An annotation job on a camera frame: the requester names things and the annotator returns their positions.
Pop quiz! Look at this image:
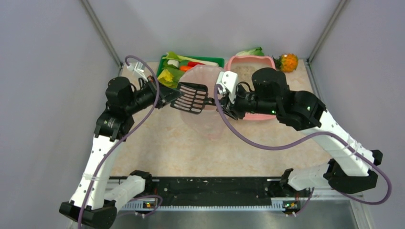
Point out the toy pineapple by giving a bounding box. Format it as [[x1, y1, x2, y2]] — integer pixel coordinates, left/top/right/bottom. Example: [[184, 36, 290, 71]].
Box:
[[273, 53, 298, 73]]

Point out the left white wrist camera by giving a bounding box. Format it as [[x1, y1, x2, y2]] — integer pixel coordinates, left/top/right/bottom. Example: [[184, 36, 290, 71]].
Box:
[[126, 62, 149, 83]]

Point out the pink plastic trash bag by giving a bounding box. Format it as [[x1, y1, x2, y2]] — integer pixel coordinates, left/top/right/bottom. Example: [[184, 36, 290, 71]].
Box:
[[179, 65, 226, 140]]

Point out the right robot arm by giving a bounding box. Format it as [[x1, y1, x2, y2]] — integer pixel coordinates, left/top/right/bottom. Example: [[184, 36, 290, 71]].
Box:
[[215, 67, 383, 194]]

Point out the toy cabbage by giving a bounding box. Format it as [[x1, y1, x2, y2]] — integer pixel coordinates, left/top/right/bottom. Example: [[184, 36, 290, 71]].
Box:
[[236, 47, 265, 56]]

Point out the green plastic tray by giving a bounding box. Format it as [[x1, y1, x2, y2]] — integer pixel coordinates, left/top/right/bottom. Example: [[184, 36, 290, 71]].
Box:
[[157, 52, 224, 88]]

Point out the white toy leek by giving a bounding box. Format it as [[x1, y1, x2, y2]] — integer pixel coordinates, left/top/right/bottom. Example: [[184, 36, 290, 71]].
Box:
[[161, 51, 224, 67]]

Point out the cat litter sand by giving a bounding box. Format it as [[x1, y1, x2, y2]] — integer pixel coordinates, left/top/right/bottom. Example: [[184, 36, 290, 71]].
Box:
[[231, 65, 258, 82]]

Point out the green toy leaf vegetable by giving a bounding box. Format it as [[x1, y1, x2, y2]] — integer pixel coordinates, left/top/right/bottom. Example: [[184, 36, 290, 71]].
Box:
[[163, 62, 185, 84]]

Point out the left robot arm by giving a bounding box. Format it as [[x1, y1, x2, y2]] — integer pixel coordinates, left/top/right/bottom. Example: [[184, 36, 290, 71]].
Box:
[[59, 76, 183, 229]]

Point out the black slotted litter scoop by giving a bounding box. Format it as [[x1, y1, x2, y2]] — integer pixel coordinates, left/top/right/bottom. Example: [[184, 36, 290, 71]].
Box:
[[171, 82, 215, 115]]

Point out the red toy chili pepper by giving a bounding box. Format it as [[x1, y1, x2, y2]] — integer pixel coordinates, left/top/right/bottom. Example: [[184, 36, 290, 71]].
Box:
[[187, 62, 204, 68]]

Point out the orange toy carrot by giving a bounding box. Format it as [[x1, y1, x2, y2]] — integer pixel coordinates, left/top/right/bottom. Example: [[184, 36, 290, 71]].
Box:
[[179, 65, 192, 72]]

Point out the pink litter box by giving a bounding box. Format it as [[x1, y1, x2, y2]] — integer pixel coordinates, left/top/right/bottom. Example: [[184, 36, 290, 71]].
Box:
[[225, 55, 277, 122]]

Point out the yellow toy leaf vegetable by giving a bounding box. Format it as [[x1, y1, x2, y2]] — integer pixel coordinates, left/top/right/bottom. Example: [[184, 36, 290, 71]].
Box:
[[158, 69, 176, 88]]

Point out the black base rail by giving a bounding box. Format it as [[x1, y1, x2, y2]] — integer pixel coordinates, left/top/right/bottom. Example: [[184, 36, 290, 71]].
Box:
[[135, 177, 310, 210]]

